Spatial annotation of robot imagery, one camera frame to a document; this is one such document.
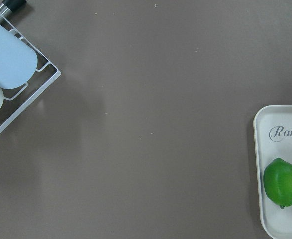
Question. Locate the cream rectangular tray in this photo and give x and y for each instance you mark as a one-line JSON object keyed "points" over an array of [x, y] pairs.
{"points": [[273, 139]]}

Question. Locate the light blue plastic cup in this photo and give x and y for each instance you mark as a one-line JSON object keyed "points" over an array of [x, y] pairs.
{"points": [[18, 61]]}

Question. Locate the green lime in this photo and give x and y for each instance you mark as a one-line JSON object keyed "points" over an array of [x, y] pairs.
{"points": [[277, 182]]}

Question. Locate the white wire cup rack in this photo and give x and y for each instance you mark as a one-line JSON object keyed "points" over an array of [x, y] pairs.
{"points": [[18, 99]]}

